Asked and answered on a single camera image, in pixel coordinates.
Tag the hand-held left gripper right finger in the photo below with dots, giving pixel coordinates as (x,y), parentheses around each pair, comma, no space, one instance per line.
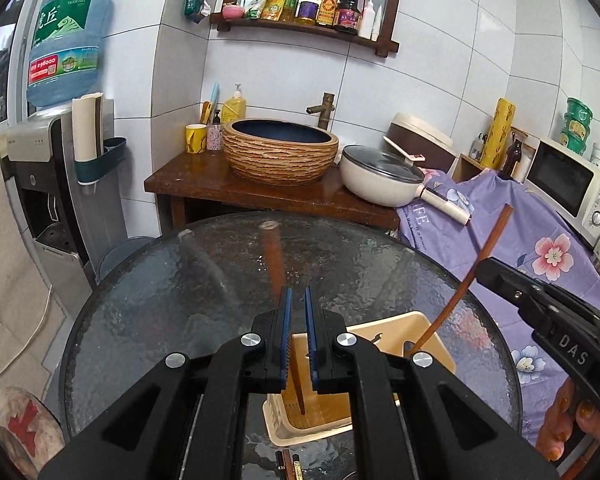
(311,340)

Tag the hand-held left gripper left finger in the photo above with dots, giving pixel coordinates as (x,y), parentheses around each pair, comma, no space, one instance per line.
(285,340)

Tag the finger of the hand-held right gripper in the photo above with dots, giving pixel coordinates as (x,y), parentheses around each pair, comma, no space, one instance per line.
(505,282)

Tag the cream plastic utensil holder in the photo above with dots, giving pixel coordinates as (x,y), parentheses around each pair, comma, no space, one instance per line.
(410,330)

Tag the person's right hand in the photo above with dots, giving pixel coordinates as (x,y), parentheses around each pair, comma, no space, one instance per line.
(562,425)

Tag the purple floral cloth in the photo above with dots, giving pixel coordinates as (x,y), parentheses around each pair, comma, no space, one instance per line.
(505,230)

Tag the white microwave oven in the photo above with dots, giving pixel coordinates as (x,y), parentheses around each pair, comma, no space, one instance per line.
(560,185)

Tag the small wooden box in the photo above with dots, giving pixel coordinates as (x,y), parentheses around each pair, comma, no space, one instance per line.
(467,167)

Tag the dark brown glass bottle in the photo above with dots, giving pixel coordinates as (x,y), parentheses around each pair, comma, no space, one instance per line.
(511,160)

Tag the yellow wrap roll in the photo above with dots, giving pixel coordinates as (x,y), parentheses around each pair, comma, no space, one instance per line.
(497,135)

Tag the white jar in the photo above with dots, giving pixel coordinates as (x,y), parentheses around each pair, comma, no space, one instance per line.
(599,156)

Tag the white pan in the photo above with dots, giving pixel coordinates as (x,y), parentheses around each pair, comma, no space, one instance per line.
(375,190)

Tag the white brown rice cooker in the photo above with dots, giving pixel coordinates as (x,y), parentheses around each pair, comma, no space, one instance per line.
(430,140)

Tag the stack of green cups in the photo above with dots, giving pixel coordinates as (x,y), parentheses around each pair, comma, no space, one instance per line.
(576,127)

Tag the white rice paddle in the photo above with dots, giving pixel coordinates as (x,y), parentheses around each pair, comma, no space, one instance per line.
(400,147)

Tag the glass pan lid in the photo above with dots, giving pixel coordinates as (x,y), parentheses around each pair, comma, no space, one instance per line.
(380,162)

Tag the dark wooden counter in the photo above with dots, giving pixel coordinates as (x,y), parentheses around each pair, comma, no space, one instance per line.
(200,180)

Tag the woven pattern basin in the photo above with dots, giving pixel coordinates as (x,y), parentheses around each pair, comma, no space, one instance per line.
(280,157)

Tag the floral pump bottle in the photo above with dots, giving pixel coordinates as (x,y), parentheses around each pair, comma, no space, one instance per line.
(215,135)

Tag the yellow mug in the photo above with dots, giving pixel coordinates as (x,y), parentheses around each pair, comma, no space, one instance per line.
(196,140)

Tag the bronze faucet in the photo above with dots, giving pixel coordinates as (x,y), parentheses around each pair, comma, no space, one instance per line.
(325,110)

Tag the yellow soap pump bottle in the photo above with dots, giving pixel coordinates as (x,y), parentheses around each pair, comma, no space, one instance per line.
(234,107)

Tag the green cup holder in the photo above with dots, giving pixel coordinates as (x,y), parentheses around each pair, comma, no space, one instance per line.
(102,165)

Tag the white cushion red print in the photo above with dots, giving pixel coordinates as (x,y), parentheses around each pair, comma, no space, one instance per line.
(25,430)

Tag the white tube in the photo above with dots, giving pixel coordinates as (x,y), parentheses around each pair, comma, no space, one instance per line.
(376,25)

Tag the beige hanging cloth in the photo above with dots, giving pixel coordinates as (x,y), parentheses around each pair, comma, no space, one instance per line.
(5,260)

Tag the white paper cup stack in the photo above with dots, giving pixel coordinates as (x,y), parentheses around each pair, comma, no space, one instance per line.
(86,125)

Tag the white squeeze bottle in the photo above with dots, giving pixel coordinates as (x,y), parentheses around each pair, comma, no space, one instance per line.
(366,20)

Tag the grey water dispenser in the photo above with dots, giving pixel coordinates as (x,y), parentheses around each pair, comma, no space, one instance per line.
(35,160)

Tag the large dark soy sauce bottle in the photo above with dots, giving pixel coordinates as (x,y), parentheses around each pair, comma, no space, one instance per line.
(349,10)

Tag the red yellow label sauce bottle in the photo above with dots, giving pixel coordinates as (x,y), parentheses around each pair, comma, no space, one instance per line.
(327,7)

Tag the purple label oil bottle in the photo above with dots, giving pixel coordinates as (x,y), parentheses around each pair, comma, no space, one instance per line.
(308,7)

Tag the pink apple shaped container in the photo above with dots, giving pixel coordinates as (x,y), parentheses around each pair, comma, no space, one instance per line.
(233,11)

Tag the yellow seasoning packet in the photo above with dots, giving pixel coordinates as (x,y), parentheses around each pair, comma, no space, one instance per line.
(256,5)

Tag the blue water jug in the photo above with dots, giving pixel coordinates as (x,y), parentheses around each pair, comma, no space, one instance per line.
(70,35)

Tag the dark window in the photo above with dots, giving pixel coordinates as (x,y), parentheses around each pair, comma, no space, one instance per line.
(0,60)

